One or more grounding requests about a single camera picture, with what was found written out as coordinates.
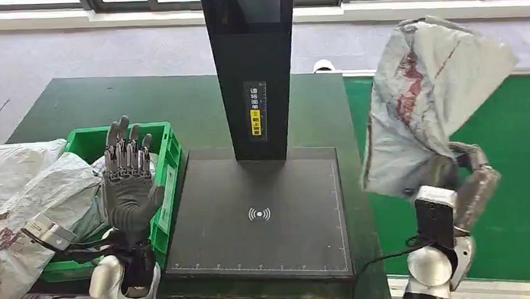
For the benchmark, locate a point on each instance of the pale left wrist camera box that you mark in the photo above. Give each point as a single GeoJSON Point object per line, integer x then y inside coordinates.
{"type": "Point", "coordinates": [52, 231]}

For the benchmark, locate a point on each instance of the black and yellow column label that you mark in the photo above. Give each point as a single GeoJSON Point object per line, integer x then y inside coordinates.
{"type": "Point", "coordinates": [256, 122]}

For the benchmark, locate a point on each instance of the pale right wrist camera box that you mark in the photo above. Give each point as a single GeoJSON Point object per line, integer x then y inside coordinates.
{"type": "Point", "coordinates": [435, 222]}

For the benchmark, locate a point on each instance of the black scanner column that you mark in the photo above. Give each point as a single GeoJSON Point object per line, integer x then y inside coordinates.
{"type": "Point", "coordinates": [244, 56]}

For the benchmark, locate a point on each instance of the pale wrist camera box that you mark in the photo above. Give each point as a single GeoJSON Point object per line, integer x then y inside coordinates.
{"type": "Point", "coordinates": [435, 222]}
{"type": "Point", "coordinates": [52, 231]}

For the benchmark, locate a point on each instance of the black scanner base plate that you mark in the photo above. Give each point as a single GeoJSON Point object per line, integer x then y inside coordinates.
{"type": "Point", "coordinates": [233, 237]}

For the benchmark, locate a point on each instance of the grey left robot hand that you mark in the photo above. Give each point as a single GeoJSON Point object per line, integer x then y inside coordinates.
{"type": "Point", "coordinates": [128, 201]}

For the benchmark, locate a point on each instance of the silver conveyor side rail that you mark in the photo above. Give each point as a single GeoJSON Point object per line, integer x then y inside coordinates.
{"type": "Point", "coordinates": [355, 73]}
{"type": "Point", "coordinates": [508, 290]}

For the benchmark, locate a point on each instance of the green conveyor belt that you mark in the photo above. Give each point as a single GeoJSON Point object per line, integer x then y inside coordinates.
{"type": "Point", "coordinates": [513, 179]}

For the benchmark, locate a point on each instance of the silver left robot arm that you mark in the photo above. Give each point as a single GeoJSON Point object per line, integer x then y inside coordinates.
{"type": "Point", "coordinates": [104, 282]}

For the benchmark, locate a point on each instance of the grey-white parcel bag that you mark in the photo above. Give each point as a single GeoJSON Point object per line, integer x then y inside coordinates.
{"type": "Point", "coordinates": [10, 166]}

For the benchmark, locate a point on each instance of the green plastic crate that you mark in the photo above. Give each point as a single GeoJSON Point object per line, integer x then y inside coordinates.
{"type": "Point", "coordinates": [84, 140]}

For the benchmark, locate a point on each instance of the white round conveyor roller end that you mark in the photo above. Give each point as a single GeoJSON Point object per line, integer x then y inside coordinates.
{"type": "Point", "coordinates": [323, 66]}

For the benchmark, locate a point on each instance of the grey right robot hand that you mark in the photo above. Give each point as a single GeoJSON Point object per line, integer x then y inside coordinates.
{"type": "Point", "coordinates": [480, 189]}

